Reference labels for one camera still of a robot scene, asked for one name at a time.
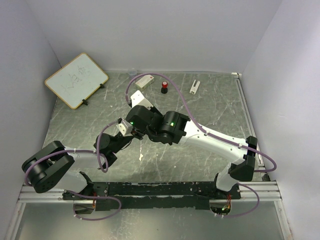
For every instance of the white cardboard box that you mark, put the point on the white cardboard box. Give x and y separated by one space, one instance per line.
144 82

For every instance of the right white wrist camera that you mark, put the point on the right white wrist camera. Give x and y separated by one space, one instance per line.
138 99

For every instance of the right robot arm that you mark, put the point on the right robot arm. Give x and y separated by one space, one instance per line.
176 128

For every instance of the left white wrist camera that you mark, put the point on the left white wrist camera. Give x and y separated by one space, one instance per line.
125 128

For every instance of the clear plastic cup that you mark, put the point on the clear plastic cup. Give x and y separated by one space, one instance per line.
132 72

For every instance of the white plastic clip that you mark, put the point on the white plastic clip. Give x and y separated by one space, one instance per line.
195 86

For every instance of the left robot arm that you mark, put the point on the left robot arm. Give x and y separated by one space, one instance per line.
58 166

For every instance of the white corner bracket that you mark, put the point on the white corner bracket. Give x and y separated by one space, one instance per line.
236 74

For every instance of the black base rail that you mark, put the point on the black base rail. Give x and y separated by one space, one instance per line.
149 195

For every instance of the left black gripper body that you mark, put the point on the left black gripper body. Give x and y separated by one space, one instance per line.
137 134

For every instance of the small whiteboard wooden frame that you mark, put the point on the small whiteboard wooden frame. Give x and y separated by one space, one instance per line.
75 82

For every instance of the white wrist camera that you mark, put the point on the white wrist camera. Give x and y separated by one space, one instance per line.
125 128
138 99

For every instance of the red black stamp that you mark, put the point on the red black stamp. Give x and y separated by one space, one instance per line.
164 87

